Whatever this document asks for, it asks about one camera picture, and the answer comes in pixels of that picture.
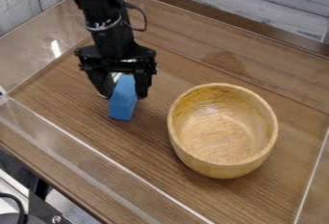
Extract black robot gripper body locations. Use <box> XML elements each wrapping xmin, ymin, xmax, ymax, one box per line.
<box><xmin>74</xmin><ymin>25</ymin><xmax>156</xmax><ymax>74</ymax></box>

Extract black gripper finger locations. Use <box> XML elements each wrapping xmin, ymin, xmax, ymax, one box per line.
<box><xmin>86</xmin><ymin>70</ymin><xmax>114</xmax><ymax>98</ymax></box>
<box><xmin>133</xmin><ymin>70</ymin><xmax>151</xmax><ymax>99</ymax></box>

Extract blue rectangular block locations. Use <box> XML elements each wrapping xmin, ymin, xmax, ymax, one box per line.
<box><xmin>108</xmin><ymin>75</ymin><xmax>137</xmax><ymax>121</ymax></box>

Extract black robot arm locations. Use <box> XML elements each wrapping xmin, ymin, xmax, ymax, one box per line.
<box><xmin>73</xmin><ymin>0</ymin><xmax>156</xmax><ymax>99</ymax></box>

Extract light brown wooden bowl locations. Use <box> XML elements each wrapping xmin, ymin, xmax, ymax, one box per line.
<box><xmin>167</xmin><ymin>83</ymin><xmax>279</xmax><ymax>179</ymax></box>

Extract green and white marker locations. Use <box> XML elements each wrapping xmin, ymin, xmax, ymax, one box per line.
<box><xmin>98</xmin><ymin>71</ymin><xmax>124</xmax><ymax>99</ymax></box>

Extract clear acrylic tray wall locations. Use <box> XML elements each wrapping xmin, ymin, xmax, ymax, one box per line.
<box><xmin>0</xmin><ymin>0</ymin><xmax>329</xmax><ymax>224</ymax></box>

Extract black metal table frame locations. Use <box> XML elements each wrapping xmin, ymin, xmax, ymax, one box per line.
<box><xmin>0</xmin><ymin>149</ymin><xmax>73</xmax><ymax>224</ymax></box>

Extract black cable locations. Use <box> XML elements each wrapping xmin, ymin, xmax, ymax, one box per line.
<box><xmin>0</xmin><ymin>191</ymin><xmax>30</xmax><ymax>224</ymax></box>

